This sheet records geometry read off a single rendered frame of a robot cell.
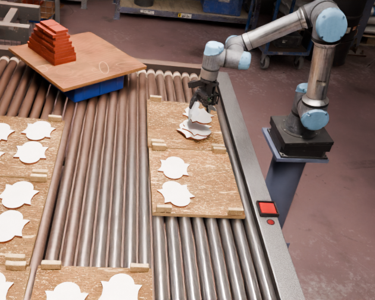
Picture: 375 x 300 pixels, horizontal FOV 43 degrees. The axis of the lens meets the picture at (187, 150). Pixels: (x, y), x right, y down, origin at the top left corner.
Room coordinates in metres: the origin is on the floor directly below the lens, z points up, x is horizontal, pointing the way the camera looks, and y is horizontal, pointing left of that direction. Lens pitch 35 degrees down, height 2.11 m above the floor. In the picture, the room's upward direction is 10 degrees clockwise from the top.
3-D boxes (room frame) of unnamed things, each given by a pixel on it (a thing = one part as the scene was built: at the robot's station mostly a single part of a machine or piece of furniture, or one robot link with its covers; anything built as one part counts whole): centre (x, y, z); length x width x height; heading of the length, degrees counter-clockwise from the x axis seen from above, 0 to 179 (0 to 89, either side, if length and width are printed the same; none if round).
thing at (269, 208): (1.42, -0.35, 0.92); 0.06 x 0.06 x 0.01; 11
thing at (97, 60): (2.21, 0.64, 1.03); 0.50 x 0.50 x 0.02; 51
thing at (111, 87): (2.16, 0.60, 0.97); 0.31 x 0.31 x 0.10; 51
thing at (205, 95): (1.83, -0.04, 1.17); 0.09 x 0.08 x 0.12; 43
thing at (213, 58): (1.84, -0.04, 1.33); 0.09 x 0.08 x 0.11; 95
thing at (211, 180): (1.50, -0.05, 0.93); 0.41 x 0.35 x 0.02; 11
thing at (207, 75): (1.84, -0.04, 1.25); 0.08 x 0.08 x 0.05
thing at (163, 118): (1.91, 0.04, 0.93); 0.41 x 0.35 x 0.02; 10
